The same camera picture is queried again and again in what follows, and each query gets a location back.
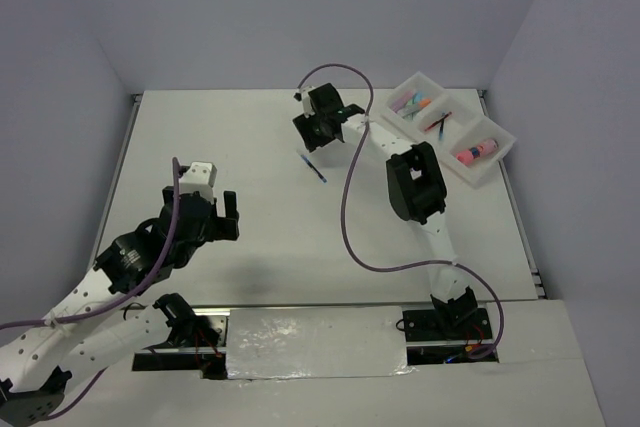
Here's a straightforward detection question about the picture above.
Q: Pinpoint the dark blue pen refill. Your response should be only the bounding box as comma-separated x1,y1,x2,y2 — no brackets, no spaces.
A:
299,154,328,184

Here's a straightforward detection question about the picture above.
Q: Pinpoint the purple highlighter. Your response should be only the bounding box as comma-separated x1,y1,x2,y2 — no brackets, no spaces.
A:
391,92,414,113

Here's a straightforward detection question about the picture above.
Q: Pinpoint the light blue pen refill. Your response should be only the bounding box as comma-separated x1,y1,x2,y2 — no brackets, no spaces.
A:
438,113,449,142

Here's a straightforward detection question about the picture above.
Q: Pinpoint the red pen refill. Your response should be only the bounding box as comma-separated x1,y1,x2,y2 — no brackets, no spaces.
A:
424,111,452,133

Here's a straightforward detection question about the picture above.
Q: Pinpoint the blue highlighter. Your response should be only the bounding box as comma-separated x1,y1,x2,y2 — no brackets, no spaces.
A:
403,110,419,121

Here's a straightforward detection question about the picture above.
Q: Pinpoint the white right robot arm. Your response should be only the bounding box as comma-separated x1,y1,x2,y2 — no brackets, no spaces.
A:
293,83,478,338

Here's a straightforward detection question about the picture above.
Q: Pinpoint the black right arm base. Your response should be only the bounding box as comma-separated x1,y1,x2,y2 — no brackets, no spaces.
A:
395,287,498,366

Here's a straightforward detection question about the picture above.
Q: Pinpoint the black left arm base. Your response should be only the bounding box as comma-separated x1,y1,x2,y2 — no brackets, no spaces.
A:
132,293,228,380

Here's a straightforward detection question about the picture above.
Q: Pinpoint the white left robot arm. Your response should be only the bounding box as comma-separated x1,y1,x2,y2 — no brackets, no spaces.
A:
1,184,239,426

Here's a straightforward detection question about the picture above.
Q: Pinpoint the white three-compartment tray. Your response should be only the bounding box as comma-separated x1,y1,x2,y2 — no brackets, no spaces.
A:
380,72,516,187

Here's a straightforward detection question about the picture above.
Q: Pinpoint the silver tape sheet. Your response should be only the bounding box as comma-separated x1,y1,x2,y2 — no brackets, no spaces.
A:
226,306,411,380

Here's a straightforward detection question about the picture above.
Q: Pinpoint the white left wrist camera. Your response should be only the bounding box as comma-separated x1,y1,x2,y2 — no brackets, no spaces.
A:
179,162,217,203

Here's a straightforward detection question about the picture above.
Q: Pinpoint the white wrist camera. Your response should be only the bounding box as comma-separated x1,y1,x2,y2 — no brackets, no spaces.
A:
179,162,217,203
294,89,313,116

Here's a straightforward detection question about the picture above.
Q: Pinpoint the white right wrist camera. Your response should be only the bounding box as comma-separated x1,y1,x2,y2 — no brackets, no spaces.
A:
294,89,313,116

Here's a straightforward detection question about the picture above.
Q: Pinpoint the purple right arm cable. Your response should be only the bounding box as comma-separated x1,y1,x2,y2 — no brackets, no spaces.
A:
297,64,505,361

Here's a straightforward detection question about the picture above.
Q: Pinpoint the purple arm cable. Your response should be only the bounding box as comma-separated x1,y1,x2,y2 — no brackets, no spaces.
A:
297,64,505,361
0,156,189,418

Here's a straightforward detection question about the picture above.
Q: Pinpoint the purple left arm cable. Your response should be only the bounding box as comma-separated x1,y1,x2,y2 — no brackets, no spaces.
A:
0,156,189,418

